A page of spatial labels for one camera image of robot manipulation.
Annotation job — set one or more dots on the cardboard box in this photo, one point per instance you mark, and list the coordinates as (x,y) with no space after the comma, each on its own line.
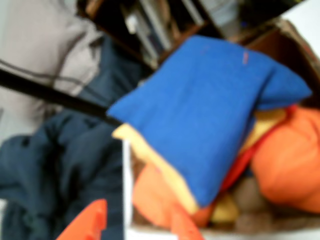
(295,50)

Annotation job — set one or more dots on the black pole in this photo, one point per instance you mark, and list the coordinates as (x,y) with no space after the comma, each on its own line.
(50,92)

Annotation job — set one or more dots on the large yellow bean bag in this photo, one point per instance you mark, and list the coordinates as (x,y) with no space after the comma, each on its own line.
(155,155)

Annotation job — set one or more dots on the beige fabric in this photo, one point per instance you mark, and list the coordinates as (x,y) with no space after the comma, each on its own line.
(37,37)

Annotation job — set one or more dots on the red bean bag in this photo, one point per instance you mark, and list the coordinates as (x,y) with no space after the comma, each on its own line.
(237,170)

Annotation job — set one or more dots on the dark navy fabric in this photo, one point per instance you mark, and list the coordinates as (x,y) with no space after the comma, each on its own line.
(62,162)

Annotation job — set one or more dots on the orange bean bag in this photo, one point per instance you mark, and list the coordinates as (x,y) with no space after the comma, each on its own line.
(287,162)
(155,195)

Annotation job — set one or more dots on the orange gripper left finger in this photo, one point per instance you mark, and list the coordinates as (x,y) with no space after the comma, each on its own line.
(92,222)

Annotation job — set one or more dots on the wooden shelf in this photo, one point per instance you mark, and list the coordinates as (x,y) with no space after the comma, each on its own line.
(150,30)

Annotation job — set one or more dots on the blue bean bag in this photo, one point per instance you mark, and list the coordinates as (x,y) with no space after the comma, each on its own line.
(195,112)

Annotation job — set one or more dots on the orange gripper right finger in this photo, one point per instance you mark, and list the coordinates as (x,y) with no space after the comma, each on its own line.
(183,230)

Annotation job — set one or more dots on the small yellow bean bag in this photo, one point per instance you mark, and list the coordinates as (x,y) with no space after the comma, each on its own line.
(225,210)

